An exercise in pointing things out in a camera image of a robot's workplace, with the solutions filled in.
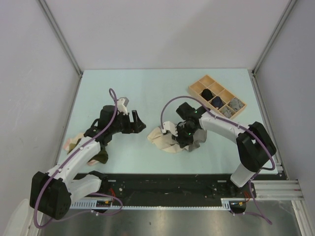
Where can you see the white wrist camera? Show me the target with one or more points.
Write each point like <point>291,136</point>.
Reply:
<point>122,103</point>
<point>169,127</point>

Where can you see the black rolled underwear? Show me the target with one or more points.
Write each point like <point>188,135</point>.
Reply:
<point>207,94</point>

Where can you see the olive green underwear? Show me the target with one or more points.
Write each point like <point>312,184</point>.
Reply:
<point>100,157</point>

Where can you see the right aluminium frame post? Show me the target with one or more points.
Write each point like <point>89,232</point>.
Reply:
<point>274,35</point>

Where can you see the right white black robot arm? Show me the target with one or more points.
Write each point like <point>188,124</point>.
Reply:
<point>255,147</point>

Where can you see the left aluminium frame post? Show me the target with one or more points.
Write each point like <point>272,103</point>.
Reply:
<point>59,35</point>

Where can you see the grey beige underwear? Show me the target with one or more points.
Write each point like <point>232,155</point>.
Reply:
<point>167,144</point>

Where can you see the grey rolled underwear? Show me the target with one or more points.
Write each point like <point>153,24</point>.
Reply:
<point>227,112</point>
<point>236,104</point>

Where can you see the grey rolled underwear front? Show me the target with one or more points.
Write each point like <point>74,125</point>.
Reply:
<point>227,112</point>

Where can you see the aluminium front rail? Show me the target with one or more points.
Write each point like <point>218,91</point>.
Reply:
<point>278,190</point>

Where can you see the navy rolled underwear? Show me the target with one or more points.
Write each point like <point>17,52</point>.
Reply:
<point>217,102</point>

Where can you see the grey rolled underwear back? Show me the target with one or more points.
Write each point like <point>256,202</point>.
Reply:
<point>236,104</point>

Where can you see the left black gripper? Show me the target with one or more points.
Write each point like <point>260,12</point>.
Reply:
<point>134,127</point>

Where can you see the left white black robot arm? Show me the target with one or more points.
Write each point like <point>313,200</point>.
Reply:
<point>54,191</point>

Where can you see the aluminium frame post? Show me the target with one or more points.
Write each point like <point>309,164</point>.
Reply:
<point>274,35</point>
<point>59,35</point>

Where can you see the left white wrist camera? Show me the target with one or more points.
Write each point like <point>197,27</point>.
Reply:
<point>122,103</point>

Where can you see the wooden compartment box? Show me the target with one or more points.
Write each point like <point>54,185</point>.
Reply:
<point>217,89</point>

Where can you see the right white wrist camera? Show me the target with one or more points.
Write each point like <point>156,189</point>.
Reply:
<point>169,127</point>

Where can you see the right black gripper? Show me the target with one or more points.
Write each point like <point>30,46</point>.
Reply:
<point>182,141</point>

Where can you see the slotted cable duct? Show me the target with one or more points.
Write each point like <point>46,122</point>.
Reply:
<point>107,204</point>

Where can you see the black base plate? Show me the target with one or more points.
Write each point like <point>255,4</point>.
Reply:
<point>151,188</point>

